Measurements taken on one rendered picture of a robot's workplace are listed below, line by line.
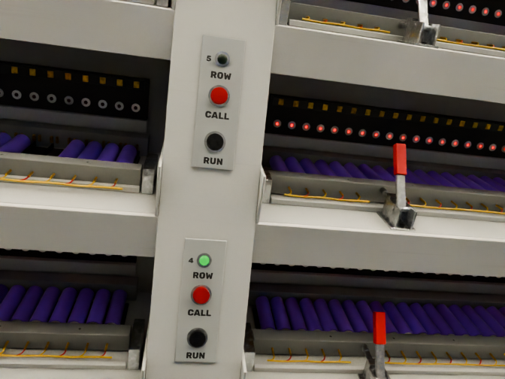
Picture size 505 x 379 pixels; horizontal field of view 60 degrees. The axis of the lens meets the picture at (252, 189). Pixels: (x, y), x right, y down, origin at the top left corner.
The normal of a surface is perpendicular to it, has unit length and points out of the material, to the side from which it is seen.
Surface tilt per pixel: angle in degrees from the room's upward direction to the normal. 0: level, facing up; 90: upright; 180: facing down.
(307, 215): 18
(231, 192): 90
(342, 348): 108
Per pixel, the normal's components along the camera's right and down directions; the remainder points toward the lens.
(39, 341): 0.12, 0.39
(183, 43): 0.15, 0.09
